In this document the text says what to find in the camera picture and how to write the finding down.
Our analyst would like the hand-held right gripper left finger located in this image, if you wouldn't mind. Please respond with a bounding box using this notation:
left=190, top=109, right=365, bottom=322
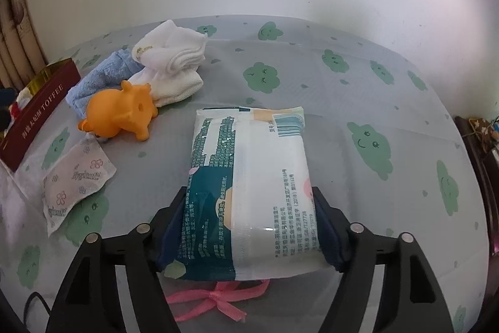
left=47, top=185, right=188, bottom=333

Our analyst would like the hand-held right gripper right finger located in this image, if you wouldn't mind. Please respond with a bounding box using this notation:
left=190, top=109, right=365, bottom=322
left=312, top=185, right=455, bottom=333

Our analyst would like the teal and white tissue pack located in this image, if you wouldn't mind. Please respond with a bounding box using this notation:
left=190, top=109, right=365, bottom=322
left=156, top=106, right=332, bottom=282

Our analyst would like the white floral packet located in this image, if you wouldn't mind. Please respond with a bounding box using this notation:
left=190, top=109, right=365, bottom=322
left=42, top=134, right=117, bottom=238

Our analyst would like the red tin box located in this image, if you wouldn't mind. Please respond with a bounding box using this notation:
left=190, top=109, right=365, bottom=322
left=0, top=59, right=82, bottom=173

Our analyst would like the pink ribbon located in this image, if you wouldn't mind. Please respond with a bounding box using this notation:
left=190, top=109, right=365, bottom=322
left=166, top=278, right=270, bottom=322

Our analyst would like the green cloud print tablecloth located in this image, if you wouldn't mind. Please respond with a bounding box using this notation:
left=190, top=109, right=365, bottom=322
left=0, top=16, right=492, bottom=333

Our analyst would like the orange rubber toy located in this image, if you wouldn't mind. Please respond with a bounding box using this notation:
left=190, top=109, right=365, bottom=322
left=77, top=80, right=158, bottom=142

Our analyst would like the dark wooden cabinet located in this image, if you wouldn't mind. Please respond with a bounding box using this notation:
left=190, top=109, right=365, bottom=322
left=454, top=115, right=499, bottom=252

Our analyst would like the blue towel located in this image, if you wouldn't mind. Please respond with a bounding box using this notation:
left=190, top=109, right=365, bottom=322
left=65, top=48, right=143, bottom=119

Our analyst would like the brown patterned cloth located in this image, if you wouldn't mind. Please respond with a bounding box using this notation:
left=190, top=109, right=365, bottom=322
left=468, top=116, right=499, bottom=152

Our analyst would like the white folded towel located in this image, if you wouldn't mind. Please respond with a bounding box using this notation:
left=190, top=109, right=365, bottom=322
left=133, top=20, right=208, bottom=74

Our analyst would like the beige patterned curtain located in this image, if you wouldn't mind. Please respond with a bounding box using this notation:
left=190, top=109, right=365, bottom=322
left=0, top=0, right=49, bottom=92

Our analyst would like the black cable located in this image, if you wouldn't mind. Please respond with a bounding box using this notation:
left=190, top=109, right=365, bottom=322
left=24, top=292, right=53, bottom=322

